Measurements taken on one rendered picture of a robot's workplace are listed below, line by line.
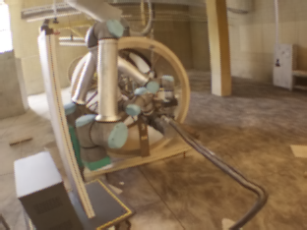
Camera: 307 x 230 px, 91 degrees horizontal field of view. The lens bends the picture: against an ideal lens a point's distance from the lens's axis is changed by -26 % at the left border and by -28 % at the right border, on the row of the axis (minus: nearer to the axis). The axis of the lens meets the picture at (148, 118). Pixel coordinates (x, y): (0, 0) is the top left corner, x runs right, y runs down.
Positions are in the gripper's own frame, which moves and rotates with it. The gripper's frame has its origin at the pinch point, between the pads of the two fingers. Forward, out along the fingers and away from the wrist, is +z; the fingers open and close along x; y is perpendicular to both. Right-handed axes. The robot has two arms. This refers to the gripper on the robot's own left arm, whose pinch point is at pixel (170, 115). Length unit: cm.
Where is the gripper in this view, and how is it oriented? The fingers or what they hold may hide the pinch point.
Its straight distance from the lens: 172.4
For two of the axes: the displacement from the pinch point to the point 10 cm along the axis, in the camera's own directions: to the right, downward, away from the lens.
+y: -3.8, -2.8, 8.8
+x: -9.2, 2.0, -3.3
